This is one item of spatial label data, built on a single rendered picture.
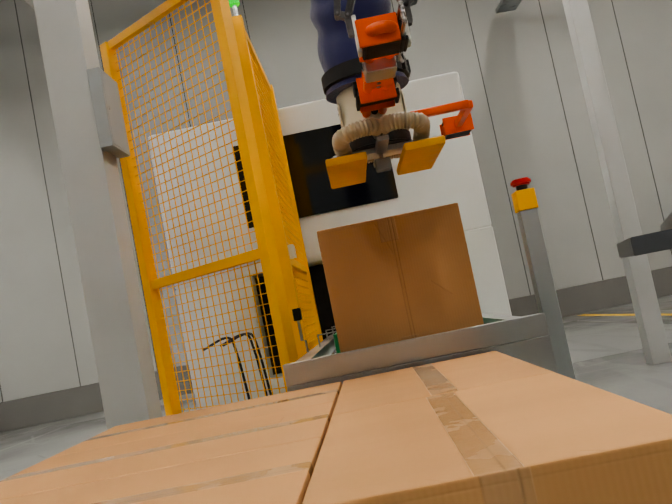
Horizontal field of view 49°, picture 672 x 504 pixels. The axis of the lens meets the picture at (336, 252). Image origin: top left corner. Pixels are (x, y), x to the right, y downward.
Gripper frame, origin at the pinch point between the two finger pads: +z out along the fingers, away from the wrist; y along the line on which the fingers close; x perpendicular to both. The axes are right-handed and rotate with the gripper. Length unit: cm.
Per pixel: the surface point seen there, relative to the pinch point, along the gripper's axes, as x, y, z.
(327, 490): 55, 20, 65
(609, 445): 58, -8, 65
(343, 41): -49, 5, -18
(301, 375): -65, 33, 62
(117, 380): -133, 105, 56
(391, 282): -73, 5, 42
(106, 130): -131, 93, -34
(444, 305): -73, -8, 51
